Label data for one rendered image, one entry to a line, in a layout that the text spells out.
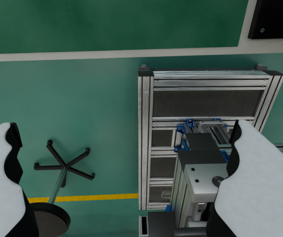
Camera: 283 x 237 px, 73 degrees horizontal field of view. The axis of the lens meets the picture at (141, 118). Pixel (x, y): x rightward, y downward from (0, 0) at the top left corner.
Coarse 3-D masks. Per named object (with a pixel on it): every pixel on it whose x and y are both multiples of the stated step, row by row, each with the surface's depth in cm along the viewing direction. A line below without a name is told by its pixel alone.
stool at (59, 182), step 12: (48, 144) 152; (84, 156) 158; (36, 168) 163; (48, 168) 163; (60, 168) 164; (72, 168) 166; (60, 180) 151; (36, 204) 116; (48, 204) 118; (36, 216) 117; (48, 216) 117; (60, 216) 119; (48, 228) 124; (60, 228) 124
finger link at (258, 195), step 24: (240, 120) 10; (240, 144) 9; (264, 144) 9; (240, 168) 7; (264, 168) 7; (240, 192) 6; (264, 192) 6; (216, 216) 6; (240, 216) 6; (264, 216) 6
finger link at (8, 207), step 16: (0, 128) 10; (16, 128) 11; (0, 144) 9; (16, 144) 10; (0, 160) 8; (16, 160) 9; (0, 176) 7; (16, 176) 8; (0, 192) 6; (16, 192) 6; (0, 208) 6; (16, 208) 6; (0, 224) 6; (16, 224) 6; (32, 224) 6
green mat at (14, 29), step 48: (0, 0) 42; (48, 0) 42; (96, 0) 43; (144, 0) 43; (192, 0) 43; (240, 0) 44; (0, 48) 47; (48, 48) 48; (96, 48) 48; (144, 48) 48
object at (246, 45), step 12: (252, 0) 44; (252, 12) 45; (240, 36) 48; (180, 48) 49; (192, 48) 49; (204, 48) 49; (216, 48) 49; (228, 48) 49; (240, 48) 49; (252, 48) 50; (264, 48) 50; (276, 48) 50; (0, 60) 49; (12, 60) 49; (24, 60) 49; (36, 60) 49
